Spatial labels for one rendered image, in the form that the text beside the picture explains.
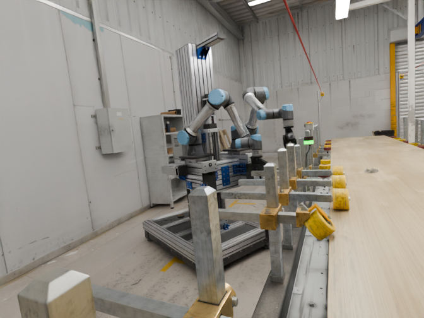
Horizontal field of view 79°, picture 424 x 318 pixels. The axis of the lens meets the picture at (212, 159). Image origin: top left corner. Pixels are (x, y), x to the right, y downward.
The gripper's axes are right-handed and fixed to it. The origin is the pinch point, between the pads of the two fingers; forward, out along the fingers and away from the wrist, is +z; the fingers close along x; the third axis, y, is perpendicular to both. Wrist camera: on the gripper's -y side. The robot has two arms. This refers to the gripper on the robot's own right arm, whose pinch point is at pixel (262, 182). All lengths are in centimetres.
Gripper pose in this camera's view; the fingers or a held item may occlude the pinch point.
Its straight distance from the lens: 193.1
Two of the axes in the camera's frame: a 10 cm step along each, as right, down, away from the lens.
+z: 0.9, 9.9, 1.2
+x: -4.2, 1.5, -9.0
